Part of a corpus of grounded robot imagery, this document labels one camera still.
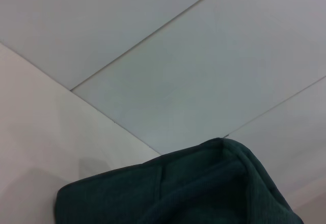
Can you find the dark teal insulated lunch bag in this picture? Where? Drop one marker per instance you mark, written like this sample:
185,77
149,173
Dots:
191,191

